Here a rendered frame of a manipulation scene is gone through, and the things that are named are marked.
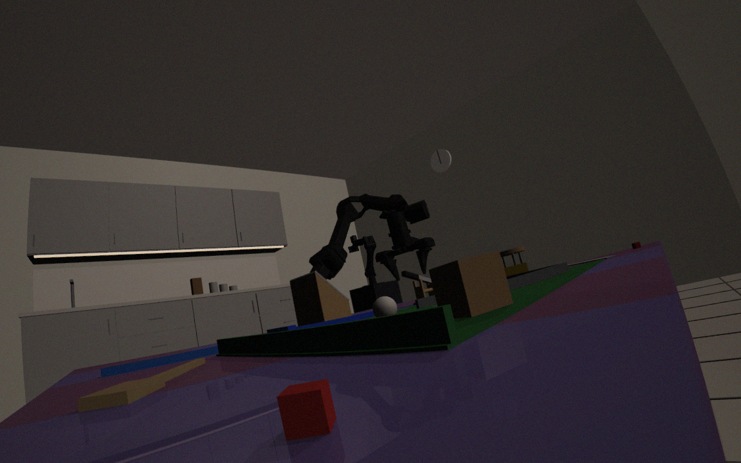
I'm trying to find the white ball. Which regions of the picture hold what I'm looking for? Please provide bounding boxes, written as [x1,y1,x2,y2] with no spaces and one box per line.
[372,296,397,317]

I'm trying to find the green flat mat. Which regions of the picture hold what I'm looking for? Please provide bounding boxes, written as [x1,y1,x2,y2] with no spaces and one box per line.
[216,259,605,357]

